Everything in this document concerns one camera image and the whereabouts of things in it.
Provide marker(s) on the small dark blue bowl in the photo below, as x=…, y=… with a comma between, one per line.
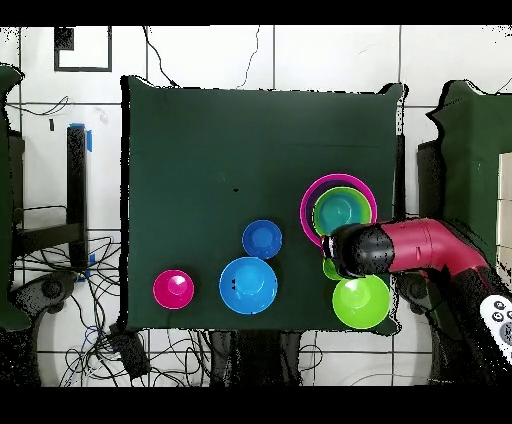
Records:
x=262, y=240

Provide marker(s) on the black post with blue tape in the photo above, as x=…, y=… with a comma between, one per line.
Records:
x=76, y=192

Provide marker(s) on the green bowl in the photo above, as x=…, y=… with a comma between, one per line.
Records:
x=360, y=200
x=360, y=306

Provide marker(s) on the large pink bowl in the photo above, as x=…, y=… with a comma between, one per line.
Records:
x=340, y=176

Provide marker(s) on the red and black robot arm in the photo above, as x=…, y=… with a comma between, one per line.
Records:
x=420, y=246

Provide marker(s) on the light blue straight-sided bowl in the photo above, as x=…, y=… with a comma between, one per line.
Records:
x=338, y=210

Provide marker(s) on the small pink bowl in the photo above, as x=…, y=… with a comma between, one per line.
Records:
x=170, y=298

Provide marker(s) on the dark green table cloth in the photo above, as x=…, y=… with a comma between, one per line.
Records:
x=240, y=140

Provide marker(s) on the large blue bowl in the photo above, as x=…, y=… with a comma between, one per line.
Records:
x=252, y=286

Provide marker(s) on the purple bowl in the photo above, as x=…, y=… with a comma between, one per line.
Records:
x=308, y=208

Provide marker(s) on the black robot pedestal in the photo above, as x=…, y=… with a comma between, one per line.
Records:
x=256, y=356

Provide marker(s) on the white boxes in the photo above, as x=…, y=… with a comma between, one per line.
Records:
x=504, y=200

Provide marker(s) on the green cup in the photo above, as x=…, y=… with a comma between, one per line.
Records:
x=330, y=270

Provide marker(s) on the black square floor frame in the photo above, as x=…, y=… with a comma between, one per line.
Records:
x=63, y=38

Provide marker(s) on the black power adapter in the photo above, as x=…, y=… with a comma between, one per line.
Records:
x=128, y=352

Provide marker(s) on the green-clothed side table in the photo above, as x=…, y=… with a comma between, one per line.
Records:
x=472, y=180
x=4, y=180

